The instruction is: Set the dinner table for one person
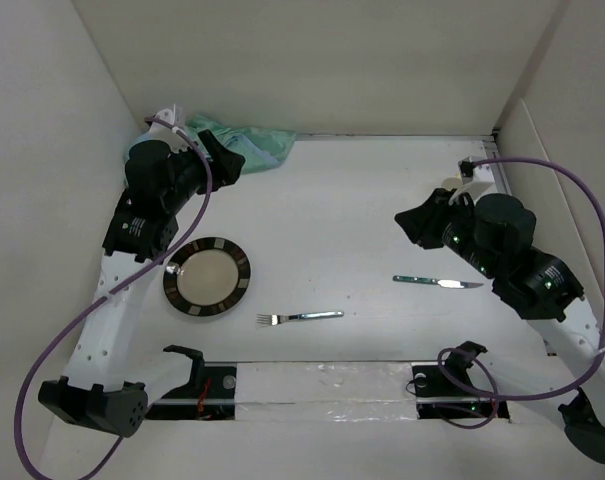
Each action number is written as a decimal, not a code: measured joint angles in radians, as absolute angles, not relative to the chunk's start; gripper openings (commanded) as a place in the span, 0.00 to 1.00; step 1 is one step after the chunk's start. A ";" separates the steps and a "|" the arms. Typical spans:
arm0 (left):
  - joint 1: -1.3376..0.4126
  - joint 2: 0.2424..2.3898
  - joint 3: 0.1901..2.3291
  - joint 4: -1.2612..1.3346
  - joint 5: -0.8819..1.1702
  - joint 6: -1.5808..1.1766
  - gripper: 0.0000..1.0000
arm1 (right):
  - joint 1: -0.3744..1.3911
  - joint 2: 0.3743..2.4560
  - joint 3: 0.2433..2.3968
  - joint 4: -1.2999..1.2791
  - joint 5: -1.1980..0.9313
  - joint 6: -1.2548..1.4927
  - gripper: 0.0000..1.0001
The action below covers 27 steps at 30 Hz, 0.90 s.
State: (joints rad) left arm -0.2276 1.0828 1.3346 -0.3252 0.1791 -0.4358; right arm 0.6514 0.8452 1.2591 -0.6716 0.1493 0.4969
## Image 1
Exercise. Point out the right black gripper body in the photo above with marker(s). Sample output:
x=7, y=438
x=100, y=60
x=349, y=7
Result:
x=457, y=227

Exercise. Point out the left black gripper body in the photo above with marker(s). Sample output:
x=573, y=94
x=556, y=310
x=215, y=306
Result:
x=189, y=170

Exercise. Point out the green patterned cloth placemat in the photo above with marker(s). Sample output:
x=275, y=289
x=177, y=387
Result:
x=263, y=148

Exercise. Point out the knife with green handle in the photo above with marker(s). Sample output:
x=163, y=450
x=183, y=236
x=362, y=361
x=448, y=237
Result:
x=443, y=283

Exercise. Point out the dark rimmed beige plate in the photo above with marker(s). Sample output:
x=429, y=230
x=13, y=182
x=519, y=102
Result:
x=206, y=277

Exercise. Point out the silver fork green handle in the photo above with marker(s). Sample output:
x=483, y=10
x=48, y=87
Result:
x=277, y=319

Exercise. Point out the yellow paper cup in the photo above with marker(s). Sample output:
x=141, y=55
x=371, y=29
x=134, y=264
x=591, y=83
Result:
x=451, y=183

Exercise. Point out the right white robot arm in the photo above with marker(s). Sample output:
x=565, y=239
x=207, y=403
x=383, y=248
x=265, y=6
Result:
x=548, y=297

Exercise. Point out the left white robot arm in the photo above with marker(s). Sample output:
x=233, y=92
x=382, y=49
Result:
x=97, y=390

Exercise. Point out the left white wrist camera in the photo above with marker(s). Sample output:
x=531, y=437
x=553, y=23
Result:
x=175, y=117

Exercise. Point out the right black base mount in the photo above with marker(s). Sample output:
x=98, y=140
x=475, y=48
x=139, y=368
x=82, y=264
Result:
x=437, y=398

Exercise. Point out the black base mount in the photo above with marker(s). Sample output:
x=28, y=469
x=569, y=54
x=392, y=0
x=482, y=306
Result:
x=211, y=398
x=437, y=398

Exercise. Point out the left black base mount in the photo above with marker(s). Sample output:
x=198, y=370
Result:
x=211, y=398

